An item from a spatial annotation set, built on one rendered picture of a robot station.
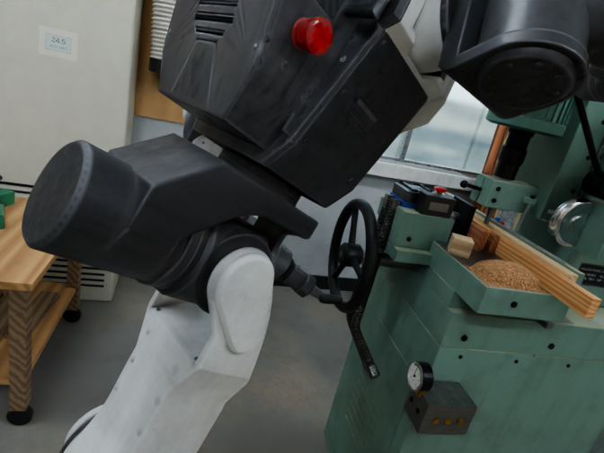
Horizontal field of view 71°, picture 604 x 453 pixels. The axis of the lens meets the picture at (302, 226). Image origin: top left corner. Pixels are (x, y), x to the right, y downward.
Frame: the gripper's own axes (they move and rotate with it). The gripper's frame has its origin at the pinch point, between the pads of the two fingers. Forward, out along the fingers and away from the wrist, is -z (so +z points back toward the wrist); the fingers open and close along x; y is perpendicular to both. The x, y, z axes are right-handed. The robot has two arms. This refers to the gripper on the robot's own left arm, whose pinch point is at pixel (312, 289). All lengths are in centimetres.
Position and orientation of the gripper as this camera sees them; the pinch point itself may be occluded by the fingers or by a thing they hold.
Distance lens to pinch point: 109.5
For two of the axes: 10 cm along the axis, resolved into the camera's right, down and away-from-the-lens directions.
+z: -7.2, -5.9, -3.6
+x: 3.2, 1.8, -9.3
